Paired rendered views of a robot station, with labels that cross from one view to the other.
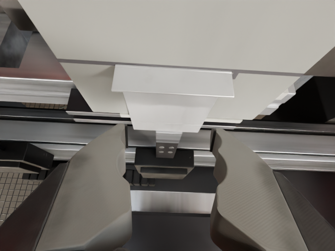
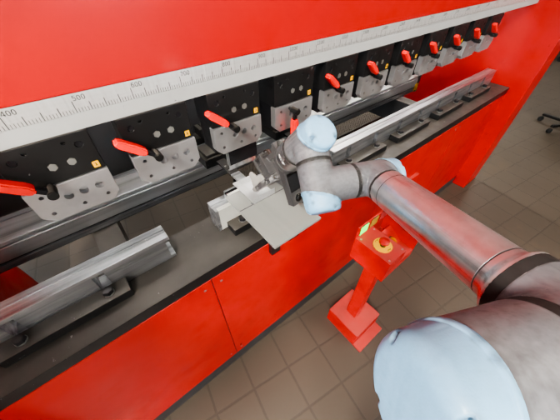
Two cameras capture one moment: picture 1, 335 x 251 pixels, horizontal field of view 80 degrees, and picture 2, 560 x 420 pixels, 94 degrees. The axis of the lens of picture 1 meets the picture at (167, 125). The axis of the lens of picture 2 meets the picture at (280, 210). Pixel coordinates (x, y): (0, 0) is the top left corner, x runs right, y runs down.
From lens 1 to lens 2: 0.73 m
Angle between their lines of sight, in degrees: 41
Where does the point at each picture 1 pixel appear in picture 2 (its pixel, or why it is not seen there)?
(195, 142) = (199, 171)
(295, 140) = (138, 200)
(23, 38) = not seen: hidden behind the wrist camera
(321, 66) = (184, 234)
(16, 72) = not seen: hidden behind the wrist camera
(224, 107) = (240, 196)
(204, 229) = (235, 160)
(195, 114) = (244, 189)
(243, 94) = (242, 202)
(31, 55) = not seen: hidden behind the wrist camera
